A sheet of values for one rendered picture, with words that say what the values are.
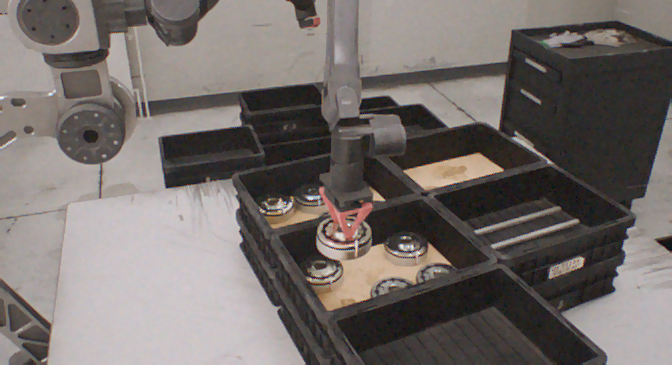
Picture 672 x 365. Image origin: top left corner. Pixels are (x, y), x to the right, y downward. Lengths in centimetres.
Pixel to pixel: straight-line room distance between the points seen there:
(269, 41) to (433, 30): 125
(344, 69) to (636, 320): 95
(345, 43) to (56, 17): 48
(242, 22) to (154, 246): 276
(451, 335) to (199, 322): 59
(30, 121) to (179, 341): 60
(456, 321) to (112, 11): 87
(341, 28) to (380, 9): 348
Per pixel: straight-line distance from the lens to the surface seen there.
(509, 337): 131
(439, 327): 131
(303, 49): 450
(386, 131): 108
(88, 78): 143
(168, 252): 177
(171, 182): 247
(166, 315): 156
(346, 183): 109
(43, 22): 112
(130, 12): 111
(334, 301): 135
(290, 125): 289
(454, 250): 145
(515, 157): 185
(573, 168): 302
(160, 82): 442
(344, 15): 114
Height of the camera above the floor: 170
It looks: 29 degrees down
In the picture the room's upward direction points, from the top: straight up
